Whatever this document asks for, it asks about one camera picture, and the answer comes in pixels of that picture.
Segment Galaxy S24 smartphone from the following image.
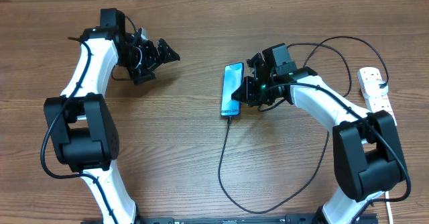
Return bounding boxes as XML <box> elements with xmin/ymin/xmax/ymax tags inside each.
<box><xmin>221</xmin><ymin>62</ymin><xmax>244</xmax><ymax>117</ymax></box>

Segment black USB charging cable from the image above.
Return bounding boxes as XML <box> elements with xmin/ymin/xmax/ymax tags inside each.
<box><xmin>217</xmin><ymin>36</ymin><xmax>389</xmax><ymax>215</ymax></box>

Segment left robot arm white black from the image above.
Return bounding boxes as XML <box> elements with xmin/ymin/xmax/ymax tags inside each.
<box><xmin>40</xmin><ymin>8</ymin><xmax>180</xmax><ymax>223</ymax></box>

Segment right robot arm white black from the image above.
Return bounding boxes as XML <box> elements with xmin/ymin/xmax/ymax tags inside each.
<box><xmin>221</xmin><ymin>44</ymin><xmax>411</xmax><ymax>223</ymax></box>

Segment white charger plug adapter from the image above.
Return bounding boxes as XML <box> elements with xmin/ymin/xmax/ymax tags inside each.
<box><xmin>361</xmin><ymin>80</ymin><xmax>389</xmax><ymax>99</ymax></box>

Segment white power strip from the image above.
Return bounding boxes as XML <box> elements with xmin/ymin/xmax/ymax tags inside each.
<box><xmin>357</xmin><ymin>67</ymin><xmax>397</xmax><ymax>125</ymax></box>

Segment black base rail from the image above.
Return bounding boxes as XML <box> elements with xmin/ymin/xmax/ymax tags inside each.
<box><xmin>80</xmin><ymin>213</ymin><xmax>379</xmax><ymax>224</ymax></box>

